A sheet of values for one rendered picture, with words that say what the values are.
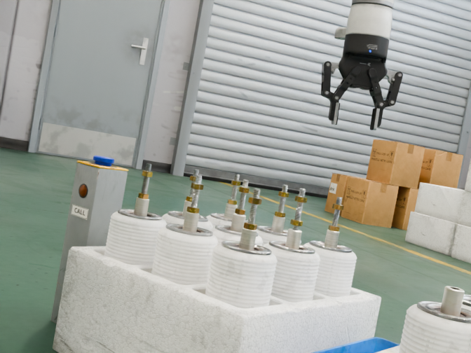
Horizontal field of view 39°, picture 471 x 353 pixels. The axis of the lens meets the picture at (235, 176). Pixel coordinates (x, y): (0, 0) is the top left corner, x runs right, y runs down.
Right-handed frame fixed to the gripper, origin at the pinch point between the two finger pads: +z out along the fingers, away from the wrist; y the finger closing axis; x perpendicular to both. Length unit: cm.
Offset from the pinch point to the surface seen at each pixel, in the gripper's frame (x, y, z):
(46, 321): 12, -50, 46
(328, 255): -4.9, -2.0, 23.2
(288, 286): -13.8, -9.3, 27.2
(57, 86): 466, -159, -11
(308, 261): -13.3, -6.7, 23.1
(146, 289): -16.0, -30.6, 30.0
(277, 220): 6.6, -9.8, 19.9
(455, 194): 241, 114, 23
